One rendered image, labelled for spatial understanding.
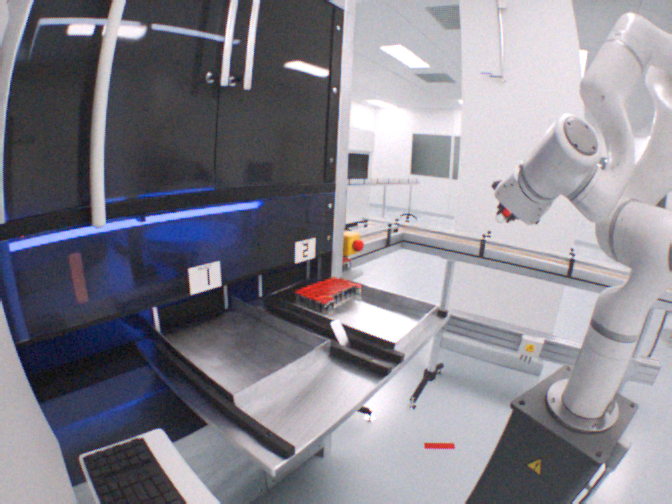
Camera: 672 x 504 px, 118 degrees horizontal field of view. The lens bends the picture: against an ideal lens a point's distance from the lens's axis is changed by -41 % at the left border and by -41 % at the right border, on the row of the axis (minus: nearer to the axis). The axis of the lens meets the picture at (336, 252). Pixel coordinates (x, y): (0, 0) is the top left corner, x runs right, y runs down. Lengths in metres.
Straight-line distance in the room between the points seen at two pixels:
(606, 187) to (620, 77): 0.19
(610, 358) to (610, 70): 0.48
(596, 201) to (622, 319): 0.23
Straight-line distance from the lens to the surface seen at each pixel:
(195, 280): 0.77
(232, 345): 0.78
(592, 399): 0.71
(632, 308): 0.64
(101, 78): 0.59
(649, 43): 0.71
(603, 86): 0.58
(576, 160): 0.47
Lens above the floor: 1.28
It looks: 15 degrees down
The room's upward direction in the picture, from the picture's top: 3 degrees clockwise
